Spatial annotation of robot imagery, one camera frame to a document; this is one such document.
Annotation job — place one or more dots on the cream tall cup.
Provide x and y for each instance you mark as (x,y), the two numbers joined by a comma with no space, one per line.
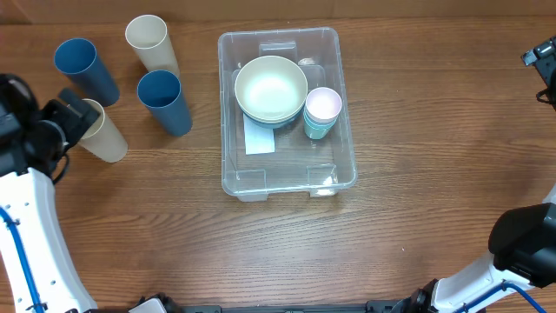
(148,35)
(102,138)

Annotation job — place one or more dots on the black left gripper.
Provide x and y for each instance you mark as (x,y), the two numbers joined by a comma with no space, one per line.
(69,132)

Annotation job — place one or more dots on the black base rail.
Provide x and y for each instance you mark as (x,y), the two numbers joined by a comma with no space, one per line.
(373,306)

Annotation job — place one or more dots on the pink small cup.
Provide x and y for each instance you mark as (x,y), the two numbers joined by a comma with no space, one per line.
(323,104)

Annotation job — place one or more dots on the light blue small cup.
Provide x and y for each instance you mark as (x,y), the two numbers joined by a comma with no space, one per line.
(308,126)

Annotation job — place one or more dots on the blue bowl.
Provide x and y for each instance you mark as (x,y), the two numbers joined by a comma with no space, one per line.
(269,114)

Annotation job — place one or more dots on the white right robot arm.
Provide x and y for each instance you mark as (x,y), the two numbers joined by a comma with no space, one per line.
(520,257)

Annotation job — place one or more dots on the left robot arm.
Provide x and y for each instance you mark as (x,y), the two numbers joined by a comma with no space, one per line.
(35,256)

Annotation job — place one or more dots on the blue tall cup far left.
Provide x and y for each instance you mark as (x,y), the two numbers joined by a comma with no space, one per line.
(79,60)

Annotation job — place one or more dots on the blue tall cup near bin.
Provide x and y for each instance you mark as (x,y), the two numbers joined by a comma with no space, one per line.
(161,93)

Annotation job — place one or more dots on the green small cup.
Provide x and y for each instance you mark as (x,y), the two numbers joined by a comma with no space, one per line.
(315,135)

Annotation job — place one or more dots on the cream tall cup front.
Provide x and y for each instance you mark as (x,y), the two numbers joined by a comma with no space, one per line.
(102,138)

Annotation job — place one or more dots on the grey small cup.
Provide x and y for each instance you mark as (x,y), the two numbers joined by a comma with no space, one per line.
(317,124)

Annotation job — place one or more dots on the clear plastic storage bin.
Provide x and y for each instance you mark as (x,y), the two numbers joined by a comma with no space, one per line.
(320,167)

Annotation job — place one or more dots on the cream tall cup back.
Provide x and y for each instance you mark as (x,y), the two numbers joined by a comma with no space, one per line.
(148,35)

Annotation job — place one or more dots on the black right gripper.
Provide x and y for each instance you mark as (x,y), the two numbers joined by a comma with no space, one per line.
(544,57)

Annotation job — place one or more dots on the white label in bin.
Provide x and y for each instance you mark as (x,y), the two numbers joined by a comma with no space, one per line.
(258,140)

